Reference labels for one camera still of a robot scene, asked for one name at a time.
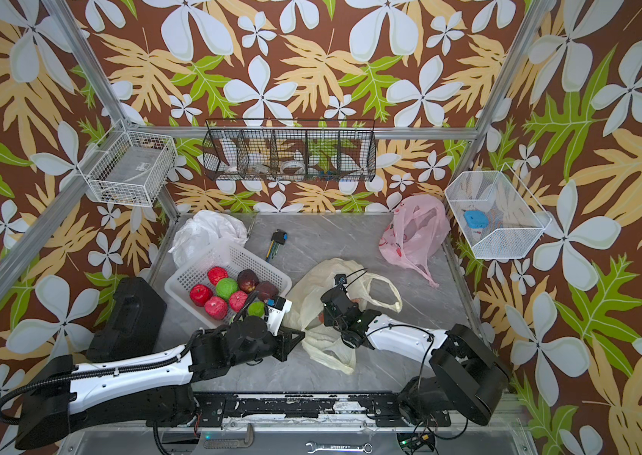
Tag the silver wrench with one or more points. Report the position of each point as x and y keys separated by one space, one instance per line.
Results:
x=313 y=447

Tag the white wire basket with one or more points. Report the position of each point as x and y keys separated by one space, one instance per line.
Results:
x=128 y=166
x=517 y=218

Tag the blue object in basket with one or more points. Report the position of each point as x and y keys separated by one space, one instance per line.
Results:
x=476 y=220

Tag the white wire basket right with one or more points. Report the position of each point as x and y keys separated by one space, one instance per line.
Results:
x=517 y=218

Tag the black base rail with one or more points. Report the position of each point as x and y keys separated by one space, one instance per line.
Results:
x=381 y=409

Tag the green apple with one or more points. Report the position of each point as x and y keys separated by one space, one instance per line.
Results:
x=226 y=288
x=257 y=309

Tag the white perforated plastic basket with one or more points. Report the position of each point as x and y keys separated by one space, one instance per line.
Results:
x=233 y=258

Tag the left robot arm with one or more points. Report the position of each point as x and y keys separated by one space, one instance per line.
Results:
x=66 y=397

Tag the pink apple-print plastic bag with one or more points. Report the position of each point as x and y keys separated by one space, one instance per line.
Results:
x=417 y=231

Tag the black tool case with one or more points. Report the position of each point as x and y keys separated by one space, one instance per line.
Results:
x=133 y=326

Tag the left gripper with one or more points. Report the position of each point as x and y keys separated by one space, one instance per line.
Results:
x=285 y=342

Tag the yellow orange-print plastic bag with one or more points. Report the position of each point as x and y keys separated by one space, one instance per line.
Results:
x=324 y=344

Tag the aluminium frame post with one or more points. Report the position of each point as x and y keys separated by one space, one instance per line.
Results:
x=490 y=59

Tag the small black connector with wires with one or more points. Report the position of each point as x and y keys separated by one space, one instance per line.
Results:
x=279 y=238

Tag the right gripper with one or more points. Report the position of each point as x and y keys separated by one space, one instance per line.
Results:
x=326 y=317

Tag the white plastic bag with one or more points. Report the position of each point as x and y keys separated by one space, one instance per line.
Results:
x=202 y=230

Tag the black wire wall basket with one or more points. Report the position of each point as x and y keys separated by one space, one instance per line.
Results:
x=297 y=150

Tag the white wire basket left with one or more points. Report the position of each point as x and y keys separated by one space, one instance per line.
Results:
x=128 y=166

